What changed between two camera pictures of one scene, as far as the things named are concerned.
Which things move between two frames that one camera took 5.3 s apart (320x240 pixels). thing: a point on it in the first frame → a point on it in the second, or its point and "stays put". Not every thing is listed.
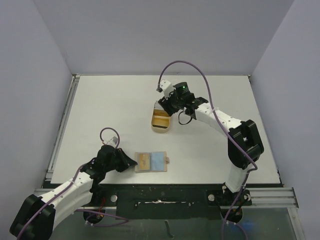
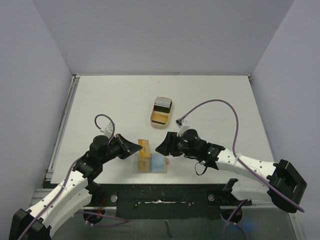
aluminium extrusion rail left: (72, 87) stays put
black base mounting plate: (167, 201) stays put
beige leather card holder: (151, 161) stays put
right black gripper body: (167, 105) → (173, 144)
